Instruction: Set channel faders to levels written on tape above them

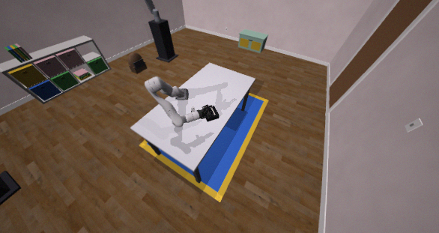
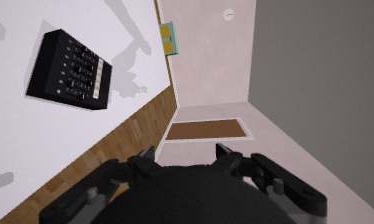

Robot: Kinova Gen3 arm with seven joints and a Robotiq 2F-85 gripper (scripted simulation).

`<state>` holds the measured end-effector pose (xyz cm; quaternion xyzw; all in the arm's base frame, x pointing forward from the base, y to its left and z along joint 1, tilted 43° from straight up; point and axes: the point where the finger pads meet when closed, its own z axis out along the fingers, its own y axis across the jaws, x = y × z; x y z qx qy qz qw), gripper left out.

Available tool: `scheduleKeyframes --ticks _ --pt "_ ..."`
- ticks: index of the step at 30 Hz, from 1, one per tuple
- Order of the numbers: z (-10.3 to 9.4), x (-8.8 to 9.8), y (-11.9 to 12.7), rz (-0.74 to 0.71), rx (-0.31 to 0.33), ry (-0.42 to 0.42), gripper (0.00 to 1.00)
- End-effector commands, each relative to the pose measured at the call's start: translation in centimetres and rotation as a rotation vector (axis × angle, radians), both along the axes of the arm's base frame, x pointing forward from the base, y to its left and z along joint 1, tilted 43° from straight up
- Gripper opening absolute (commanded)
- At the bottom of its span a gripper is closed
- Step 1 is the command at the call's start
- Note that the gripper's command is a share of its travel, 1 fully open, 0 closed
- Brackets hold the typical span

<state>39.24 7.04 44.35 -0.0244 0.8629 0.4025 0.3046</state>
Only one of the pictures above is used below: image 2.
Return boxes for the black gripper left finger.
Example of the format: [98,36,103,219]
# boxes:
[39,146,173,224]

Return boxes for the black lighting desk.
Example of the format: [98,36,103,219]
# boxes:
[26,29,112,110]

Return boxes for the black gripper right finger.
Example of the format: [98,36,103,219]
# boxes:
[201,143,327,224]

